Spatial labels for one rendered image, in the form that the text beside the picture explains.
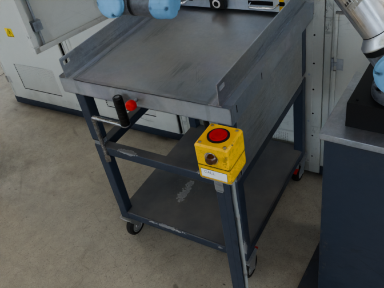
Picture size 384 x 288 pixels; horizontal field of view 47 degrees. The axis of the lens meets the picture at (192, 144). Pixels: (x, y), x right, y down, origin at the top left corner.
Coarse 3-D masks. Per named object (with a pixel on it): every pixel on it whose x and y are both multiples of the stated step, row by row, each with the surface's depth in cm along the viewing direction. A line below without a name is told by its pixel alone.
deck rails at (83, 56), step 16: (304, 0) 156; (128, 16) 160; (288, 16) 145; (96, 32) 148; (112, 32) 154; (128, 32) 160; (272, 32) 136; (80, 48) 143; (96, 48) 149; (112, 48) 152; (256, 48) 127; (80, 64) 144; (240, 64) 120; (256, 64) 128; (224, 80) 113; (240, 80) 122; (224, 96) 115
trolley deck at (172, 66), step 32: (160, 32) 157; (192, 32) 152; (224, 32) 148; (256, 32) 145; (288, 32) 141; (96, 64) 145; (128, 64) 141; (160, 64) 138; (192, 64) 135; (224, 64) 132; (96, 96) 138; (128, 96) 130; (160, 96) 123; (192, 96) 121
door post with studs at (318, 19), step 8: (320, 0) 154; (320, 8) 156; (320, 16) 157; (320, 24) 159; (320, 32) 161; (320, 40) 163; (320, 48) 165; (320, 56) 167; (320, 64) 169; (320, 72) 172; (312, 80) 176; (320, 80) 174; (312, 88) 178; (320, 88) 176; (312, 96) 180; (320, 96) 178; (312, 104) 183; (320, 104) 181; (312, 112) 185; (320, 112) 183; (312, 120) 188; (320, 120) 186; (312, 128) 190; (312, 136) 193; (312, 144) 196; (312, 152) 199; (312, 160) 202; (312, 168) 205
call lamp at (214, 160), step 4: (208, 152) 92; (204, 156) 93; (208, 156) 91; (212, 156) 91; (216, 156) 91; (208, 160) 91; (212, 160) 91; (216, 160) 91; (208, 164) 92; (212, 164) 92; (216, 164) 92
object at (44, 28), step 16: (16, 0) 143; (32, 0) 149; (48, 0) 153; (64, 0) 157; (80, 0) 162; (96, 0) 167; (32, 16) 149; (48, 16) 155; (64, 16) 160; (80, 16) 164; (96, 16) 169; (32, 32) 150; (48, 32) 157; (64, 32) 162; (80, 32) 163; (32, 48) 154; (48, 48) 157
